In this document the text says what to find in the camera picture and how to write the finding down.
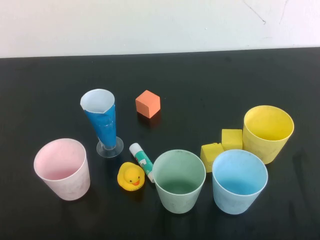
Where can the pink plastic cup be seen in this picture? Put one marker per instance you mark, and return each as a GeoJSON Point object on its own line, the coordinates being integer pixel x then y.
{"type": "Point", "coordinates": [70, 187]}

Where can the yellow rubber duck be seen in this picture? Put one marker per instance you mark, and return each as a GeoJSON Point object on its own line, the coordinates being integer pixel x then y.
{"type": "Point", "coordinates": [131, 177]}

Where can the white green glue stick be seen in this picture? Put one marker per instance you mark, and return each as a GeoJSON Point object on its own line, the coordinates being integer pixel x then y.
{"type": "Point", "coordinates": [141, 160]}

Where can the chipped yellow foam cube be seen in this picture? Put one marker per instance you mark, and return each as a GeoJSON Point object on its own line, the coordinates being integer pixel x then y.
{"type": "Point", "coordinates": [210, 152]}

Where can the orange foam cube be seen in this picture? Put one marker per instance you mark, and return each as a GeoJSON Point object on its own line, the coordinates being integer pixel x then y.
{"type": "Point", "coordinates": [146, 105]}

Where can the light blue plastic cup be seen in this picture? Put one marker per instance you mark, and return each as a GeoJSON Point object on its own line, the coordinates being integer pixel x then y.
{"type": "Point", "coordinates": [232, 202]}

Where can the blue-taped conical measuring glass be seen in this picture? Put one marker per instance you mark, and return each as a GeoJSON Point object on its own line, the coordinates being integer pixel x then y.
{"type": "Point", "coordinates": [105, 125]}

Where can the yellow plastic cup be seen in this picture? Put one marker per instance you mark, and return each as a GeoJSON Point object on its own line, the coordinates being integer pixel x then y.
{"type": "Point", "coordinates": [262, 150]}

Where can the green plastic cup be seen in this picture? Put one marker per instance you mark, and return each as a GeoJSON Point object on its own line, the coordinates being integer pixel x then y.
{"type": "Point", "coordinates": [175, 202]}

